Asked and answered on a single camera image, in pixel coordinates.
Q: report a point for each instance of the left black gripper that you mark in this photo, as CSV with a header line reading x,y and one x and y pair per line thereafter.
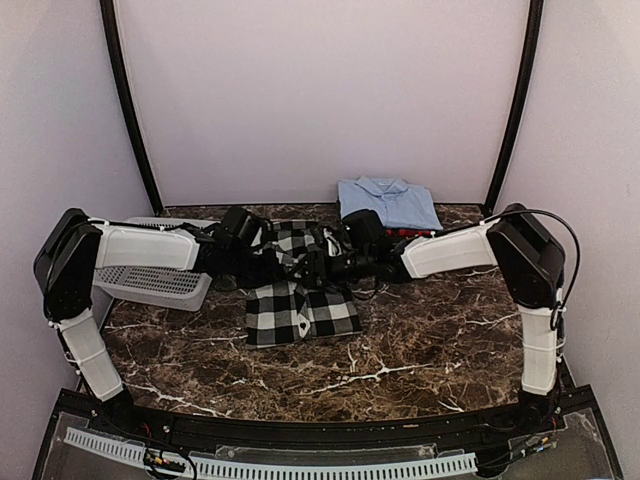
x,y
271,273

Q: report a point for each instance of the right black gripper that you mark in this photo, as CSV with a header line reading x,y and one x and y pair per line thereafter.
x,y
321,256

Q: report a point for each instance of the black white plaid shirt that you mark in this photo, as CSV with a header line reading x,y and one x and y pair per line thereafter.
x,y
289,312

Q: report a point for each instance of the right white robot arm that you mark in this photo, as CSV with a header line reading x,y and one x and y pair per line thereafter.
x,y
530,259

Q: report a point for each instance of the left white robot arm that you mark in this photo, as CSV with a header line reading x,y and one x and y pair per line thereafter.
x,y
64,270

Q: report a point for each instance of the folded red black shirt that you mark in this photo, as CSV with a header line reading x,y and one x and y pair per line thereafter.
x,y
400,234

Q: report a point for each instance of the grey plastic basket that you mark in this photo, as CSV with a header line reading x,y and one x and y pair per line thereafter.
x,y
150,261

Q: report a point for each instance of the folded light blue shirt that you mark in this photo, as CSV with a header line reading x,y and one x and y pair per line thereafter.
x,y
397,203

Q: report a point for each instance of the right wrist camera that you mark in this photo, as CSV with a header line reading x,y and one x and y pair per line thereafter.
x,y
333,241

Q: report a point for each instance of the white slotted cable duct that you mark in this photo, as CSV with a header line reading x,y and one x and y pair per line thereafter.
x,y
136,455

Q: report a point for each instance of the black front rail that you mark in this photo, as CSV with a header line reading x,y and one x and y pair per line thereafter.
x,y
483,429

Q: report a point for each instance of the left black frame post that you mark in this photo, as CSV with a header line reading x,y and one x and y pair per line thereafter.
x,y
128,109

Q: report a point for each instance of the black frame post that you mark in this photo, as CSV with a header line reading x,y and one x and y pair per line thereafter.
x,y
128,109
520,94

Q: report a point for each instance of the right black frame post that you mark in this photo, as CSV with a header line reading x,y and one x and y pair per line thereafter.
x,y
520,94

